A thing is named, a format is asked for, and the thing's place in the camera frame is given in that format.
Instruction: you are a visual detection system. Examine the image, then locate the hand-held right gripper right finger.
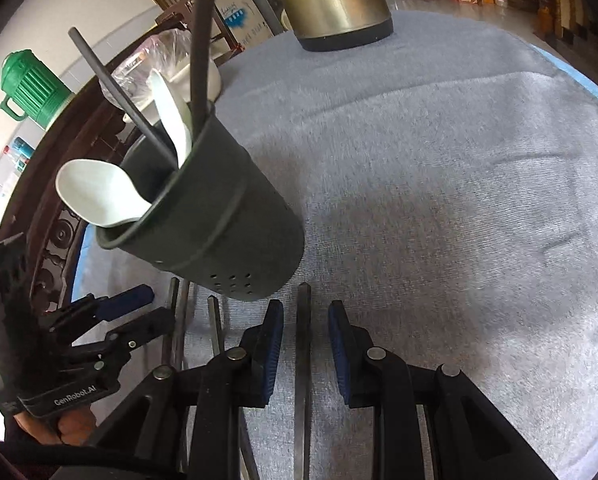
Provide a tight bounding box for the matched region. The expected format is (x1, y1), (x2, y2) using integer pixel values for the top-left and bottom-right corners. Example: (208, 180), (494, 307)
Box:
(328, 300), (555, 480)

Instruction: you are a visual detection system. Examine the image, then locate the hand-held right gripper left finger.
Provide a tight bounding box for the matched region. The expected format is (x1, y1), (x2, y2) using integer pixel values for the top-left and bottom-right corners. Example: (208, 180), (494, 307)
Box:
(86, 299), (286, 480)

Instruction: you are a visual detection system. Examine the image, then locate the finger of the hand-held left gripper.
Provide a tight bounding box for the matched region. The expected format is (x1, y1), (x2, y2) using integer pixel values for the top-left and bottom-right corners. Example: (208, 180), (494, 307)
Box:
(61, 307), (176, 366)
(49, 284), (155, 333)

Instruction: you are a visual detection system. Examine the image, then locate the white plastic spoon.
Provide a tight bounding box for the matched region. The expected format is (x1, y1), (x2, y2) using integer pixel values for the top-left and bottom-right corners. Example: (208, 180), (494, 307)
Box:
(56, 159), (152, 228)
(149, 69), (194, 168)

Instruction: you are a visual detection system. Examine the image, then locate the dark green utensil holder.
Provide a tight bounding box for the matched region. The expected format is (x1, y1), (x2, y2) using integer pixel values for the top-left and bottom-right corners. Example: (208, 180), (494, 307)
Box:
(95, 102), (306, 302)

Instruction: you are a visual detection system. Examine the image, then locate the person's left hand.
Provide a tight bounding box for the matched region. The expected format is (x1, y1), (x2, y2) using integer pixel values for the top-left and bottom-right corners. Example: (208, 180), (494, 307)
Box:
(14, 400), (97, 447)

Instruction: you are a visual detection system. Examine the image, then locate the dark carved wooden sideboard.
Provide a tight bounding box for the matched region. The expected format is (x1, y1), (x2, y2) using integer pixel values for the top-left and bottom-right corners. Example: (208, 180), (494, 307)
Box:
(0, 20), (190, 321)

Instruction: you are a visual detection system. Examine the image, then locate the grey tablecloth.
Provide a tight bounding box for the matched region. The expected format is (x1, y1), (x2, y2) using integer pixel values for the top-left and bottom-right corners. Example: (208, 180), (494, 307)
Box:
(74, 7), (598, 480)

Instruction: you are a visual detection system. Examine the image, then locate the clear water bottle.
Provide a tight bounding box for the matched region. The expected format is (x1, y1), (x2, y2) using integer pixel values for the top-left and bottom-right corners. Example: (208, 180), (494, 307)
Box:
(4, 139), (34, 171)

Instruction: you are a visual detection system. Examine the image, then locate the green thermos jug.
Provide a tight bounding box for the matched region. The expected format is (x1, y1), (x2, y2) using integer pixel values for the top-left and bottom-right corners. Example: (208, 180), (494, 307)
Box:
(0, 50), (74, 130)

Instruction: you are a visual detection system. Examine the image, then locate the clear plastic bag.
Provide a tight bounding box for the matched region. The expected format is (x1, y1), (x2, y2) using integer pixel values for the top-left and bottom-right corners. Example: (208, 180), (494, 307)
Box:
(111, 29), (195, 106)

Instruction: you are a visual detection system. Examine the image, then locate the white printed cardboard box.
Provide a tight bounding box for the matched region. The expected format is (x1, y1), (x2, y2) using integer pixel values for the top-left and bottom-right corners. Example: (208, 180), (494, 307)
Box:
(214, 0), (275, 48)

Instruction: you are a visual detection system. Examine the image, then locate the brass coloured electric kettle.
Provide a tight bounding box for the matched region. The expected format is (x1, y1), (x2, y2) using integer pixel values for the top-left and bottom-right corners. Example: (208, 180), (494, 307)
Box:
(271, 0), (394, 52)

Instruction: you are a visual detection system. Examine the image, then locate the blue table cover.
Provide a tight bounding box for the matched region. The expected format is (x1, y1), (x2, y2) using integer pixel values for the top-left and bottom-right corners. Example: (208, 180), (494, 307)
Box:
(71, 42), (598, 301)

